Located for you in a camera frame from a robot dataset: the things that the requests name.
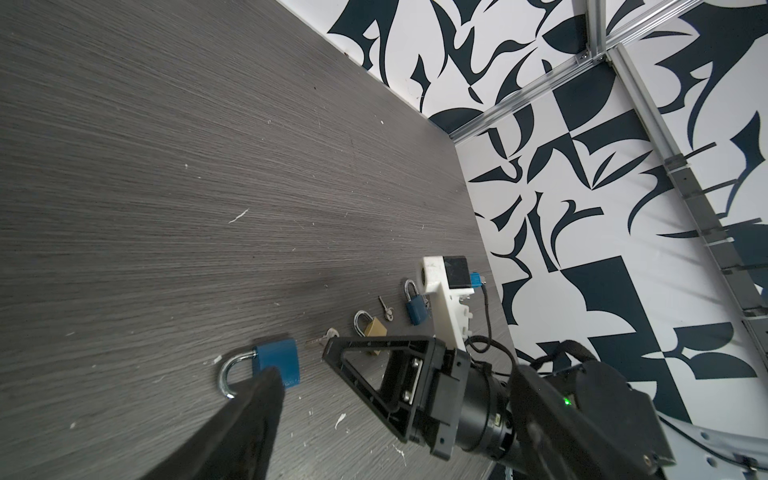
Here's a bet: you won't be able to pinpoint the small silver padlock key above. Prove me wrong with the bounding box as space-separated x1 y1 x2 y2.
378 296 394 322

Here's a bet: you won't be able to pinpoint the brass padlock with key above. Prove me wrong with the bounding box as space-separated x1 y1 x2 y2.
353 310 387 337

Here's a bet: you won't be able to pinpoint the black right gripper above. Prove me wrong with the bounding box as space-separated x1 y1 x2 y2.
322 335 471 460

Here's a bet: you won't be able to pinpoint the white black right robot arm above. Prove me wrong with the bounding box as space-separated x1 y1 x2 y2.
323 336 767 479

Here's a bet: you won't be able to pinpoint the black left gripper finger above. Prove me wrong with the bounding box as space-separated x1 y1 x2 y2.
144 367 285 479

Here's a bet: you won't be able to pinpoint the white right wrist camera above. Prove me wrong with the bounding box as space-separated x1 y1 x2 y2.
418 256 479 351

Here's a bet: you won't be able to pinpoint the aluminium frame corner post right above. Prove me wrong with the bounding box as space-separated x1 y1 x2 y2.
448 47 607 144

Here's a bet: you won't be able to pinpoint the blue padlock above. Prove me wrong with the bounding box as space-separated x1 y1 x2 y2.
404 279 429 326
216 338 301 399

